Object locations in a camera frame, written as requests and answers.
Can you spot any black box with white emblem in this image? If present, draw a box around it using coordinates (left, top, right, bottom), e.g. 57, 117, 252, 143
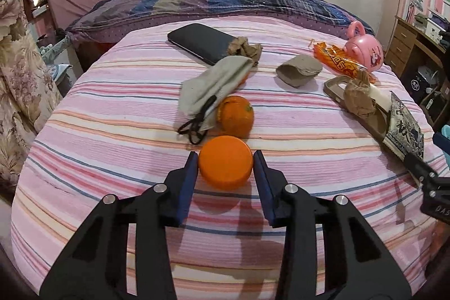
401, 64, 441, 101

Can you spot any orange tangerine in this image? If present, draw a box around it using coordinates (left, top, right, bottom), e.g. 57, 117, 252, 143
216, 95, 255, 139

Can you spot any orange snack wrapper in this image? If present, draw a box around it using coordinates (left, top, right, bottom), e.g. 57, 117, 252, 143
313, 42, 377, 81

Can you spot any black rectangular case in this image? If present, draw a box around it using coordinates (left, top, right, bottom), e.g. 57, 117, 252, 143
167, 23, 240, 66

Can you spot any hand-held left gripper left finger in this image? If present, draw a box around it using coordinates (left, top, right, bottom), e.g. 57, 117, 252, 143
39, 151, 199, 300

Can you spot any grey-brown cardboard piece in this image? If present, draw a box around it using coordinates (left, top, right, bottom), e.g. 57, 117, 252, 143
276, 54, 323, 88

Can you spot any floral curtain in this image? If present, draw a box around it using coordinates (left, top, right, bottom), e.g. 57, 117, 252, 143
0, 0, 64, 188

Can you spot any white nightstand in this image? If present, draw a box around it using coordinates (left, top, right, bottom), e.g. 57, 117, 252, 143
38, 36, 82, 97

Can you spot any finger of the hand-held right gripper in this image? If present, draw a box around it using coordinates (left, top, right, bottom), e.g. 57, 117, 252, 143
404, 152, 439, 183
433, 133, 450, 155

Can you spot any white storage box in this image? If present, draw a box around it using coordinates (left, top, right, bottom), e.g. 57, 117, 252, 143
415, 12, 450, 39

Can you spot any grey drawstring cloth pouch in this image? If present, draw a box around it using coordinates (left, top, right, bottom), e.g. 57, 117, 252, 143
177, 56, 255, 146

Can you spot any white plastic piece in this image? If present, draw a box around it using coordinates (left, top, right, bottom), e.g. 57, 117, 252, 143
367, 85, 392, 114

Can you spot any wooden desk with drawers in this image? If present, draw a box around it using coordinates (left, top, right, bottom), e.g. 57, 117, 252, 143
385, 16, 450, 107

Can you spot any crumpled brown paper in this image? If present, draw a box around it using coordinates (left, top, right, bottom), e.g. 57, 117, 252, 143
343, 70, 377, 118
228, 36, 264, 67

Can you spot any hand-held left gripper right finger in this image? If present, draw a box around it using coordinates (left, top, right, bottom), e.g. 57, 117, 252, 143
253, 150, 412, 300

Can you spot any purple dotted mattress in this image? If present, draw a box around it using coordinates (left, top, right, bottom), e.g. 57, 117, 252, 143
67, 9, 377, 44

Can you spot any desk lamp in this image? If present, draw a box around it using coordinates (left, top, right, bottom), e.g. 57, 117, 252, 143
407, 0, 427, 22

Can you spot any pink striped cloth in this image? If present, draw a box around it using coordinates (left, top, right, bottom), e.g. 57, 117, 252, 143
10, 16, 445, 300

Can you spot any beige phone case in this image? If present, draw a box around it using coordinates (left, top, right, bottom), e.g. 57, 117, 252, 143
323, 76, 392, 142

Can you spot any pink piggy bank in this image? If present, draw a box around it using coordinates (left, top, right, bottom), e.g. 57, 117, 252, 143
344, 21, 384, 72

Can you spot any orange round plastic lid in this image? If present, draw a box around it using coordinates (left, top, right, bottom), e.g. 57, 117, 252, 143
198, 136, 254, 191

